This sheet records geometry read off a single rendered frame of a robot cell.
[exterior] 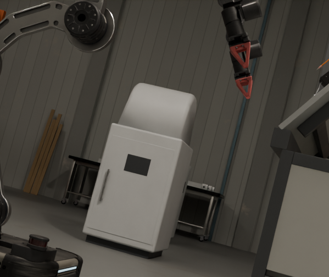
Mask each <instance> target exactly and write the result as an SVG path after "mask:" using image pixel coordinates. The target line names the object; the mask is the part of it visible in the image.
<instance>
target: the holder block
mask: <svg viewBox="0 0 329 277"><path fill-rule="evenodd" d="M326 76H327V77H326ZM321 82H322V86H323V87H325V86H327V85H328V84H329V71H328V72H327V73H326V74H324V75H323V76H322V77H320V80H319V83H321Z"/></svg>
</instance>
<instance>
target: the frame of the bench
mask: <svg viewBox="0 0 329 277"><path fill-rule="evenodd" d="M292 164H294V165H298V166H301V167H306V168H310V169H315V170H320V171H324V172H328V173H329V159H324V158H319V157H314V156H310V155H307V154H302V153H297V152H292V151H288V150H285V149H282V151H281V156H280V160H279V163H278V167H277V172H276V176H275V181H274V185H273V188H272V192H271V196H270V201H269V205H268V208H267V212H266V217H265V221H264V226H263V230H262V233H261V237H260V241H259V246H258V250H257V253H256V258H255V262H254V266H253V271H252V275H251V277H273V276H269V275H266V272H267V269H266V267H267V263H268V260H269V255H270V251H271V246H272V242H273V239H274V235H275V230H276V226H277V222H278V218H279V215H280V210H281V206H282V201H283V197H284V194H285V189H286V185H287V181H288V176H289V172H290V169H291V165H292Z"/></svg>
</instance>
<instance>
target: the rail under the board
mask: <svg viewBox="0 0 329 277"><path fill-rule="evenodd" d="M270 147H271V148H272V149H273V150H274V152H275V153H276V154H277V156H278V157H279V158H280V156H281V151H282V149H285V150H288V151H292V152H297V153H301V151H300V149H299V147H298V144H297V142H296V140H295V138H294V136H293V134H292V132H291V131H290V130H286V129H280V128H277V127H275V128H274V132H273V135H272V139H271V143H270Z"/></svg>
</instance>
